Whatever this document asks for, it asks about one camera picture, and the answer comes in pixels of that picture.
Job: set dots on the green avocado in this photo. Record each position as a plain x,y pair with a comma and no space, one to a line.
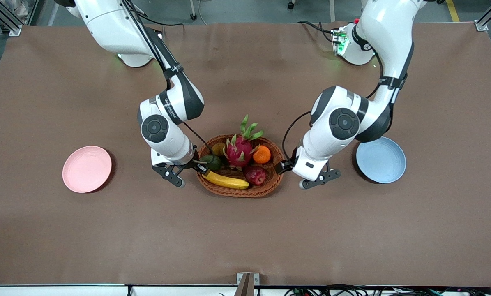
213,163

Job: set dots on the yellow banana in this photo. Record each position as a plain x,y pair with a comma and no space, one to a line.
227,181

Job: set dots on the brown wicker basket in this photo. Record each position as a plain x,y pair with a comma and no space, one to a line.
266,185

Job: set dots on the grey metal camera post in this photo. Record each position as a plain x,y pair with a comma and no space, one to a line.
247,285

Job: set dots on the brown table cover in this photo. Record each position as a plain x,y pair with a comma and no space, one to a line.
245,238

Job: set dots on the white table edge rail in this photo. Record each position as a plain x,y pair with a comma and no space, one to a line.
44,290

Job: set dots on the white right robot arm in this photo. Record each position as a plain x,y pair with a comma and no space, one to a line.
163,135

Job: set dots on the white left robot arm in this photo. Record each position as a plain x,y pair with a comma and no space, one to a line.
344,123

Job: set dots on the light blue plate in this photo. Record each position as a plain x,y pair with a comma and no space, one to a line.
385,162

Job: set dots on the white vertical pole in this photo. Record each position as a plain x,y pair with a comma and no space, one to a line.
332,10

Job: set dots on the pink plate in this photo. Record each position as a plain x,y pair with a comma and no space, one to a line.
87,169

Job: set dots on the black caster wheel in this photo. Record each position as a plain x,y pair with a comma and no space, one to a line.
291,5

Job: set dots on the dark red apple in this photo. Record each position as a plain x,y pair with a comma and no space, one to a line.
254,175

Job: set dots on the brownish green kiwi fruit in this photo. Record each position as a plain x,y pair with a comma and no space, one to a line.
217,149

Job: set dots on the orange mandarin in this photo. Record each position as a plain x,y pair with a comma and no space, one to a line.
261,155

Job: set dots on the pink dragon fruit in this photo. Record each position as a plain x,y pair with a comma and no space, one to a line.
239,152

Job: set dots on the white stand leg with caster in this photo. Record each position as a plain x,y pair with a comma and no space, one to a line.
192,8

